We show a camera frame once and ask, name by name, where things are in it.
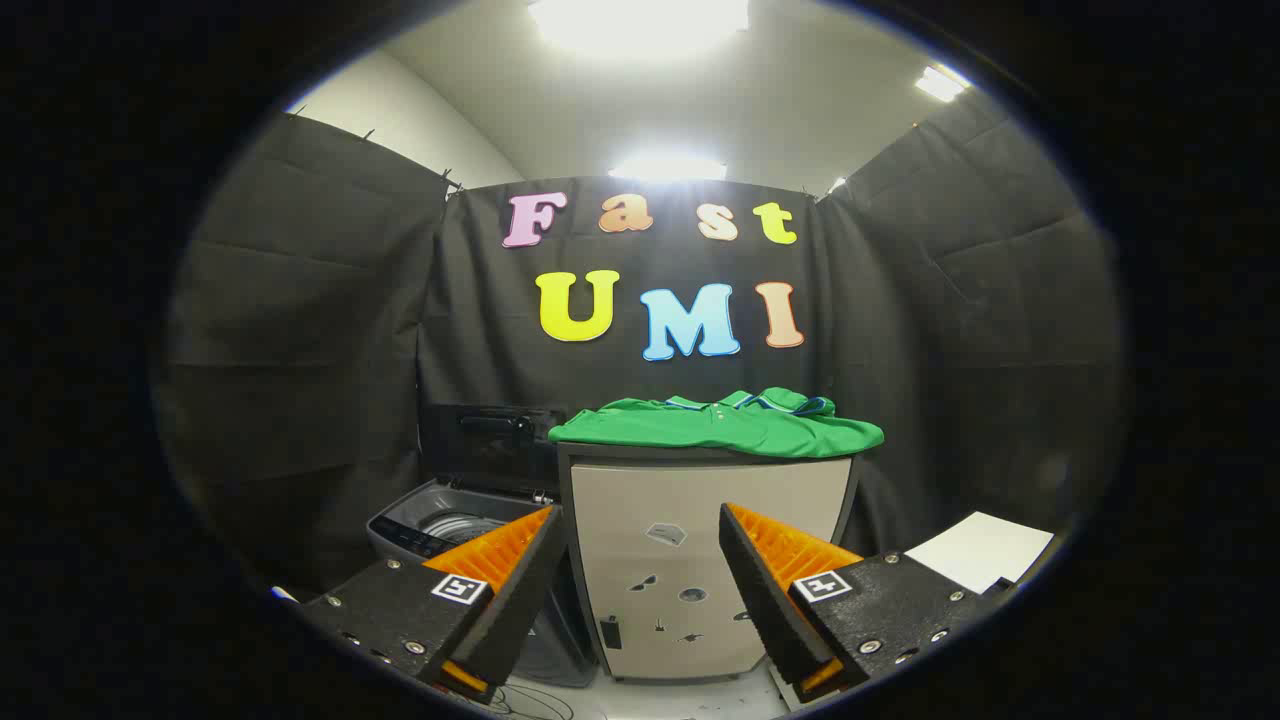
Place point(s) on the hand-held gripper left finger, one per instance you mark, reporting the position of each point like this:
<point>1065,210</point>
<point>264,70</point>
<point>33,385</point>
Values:
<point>520,600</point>

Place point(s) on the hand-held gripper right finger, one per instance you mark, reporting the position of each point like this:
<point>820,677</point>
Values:
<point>762,600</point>

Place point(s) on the grey washing machine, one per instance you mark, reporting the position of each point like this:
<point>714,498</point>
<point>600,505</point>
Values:
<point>420,522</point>

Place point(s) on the dark glass washing machine lid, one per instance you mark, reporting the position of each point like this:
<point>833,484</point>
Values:
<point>480,455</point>

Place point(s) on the green polo shirt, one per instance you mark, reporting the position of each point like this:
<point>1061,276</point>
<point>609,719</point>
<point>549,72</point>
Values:
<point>740,430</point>

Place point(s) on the beige cabinet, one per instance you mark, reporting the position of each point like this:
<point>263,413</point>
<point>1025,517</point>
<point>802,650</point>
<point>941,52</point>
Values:
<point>620,500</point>

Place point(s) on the white paper sheet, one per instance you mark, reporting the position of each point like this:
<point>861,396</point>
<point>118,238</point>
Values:
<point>985,550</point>

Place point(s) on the black backdrop cloth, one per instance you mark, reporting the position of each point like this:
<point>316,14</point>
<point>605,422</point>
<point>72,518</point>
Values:
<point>300,300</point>

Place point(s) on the ceiling light panel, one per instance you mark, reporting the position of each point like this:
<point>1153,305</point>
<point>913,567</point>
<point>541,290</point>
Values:
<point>668,168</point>

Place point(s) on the small ceiling light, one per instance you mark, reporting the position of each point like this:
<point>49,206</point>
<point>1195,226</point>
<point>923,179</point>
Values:
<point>940,84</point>

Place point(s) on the large ceiling light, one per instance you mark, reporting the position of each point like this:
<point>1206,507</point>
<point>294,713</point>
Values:
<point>640,25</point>

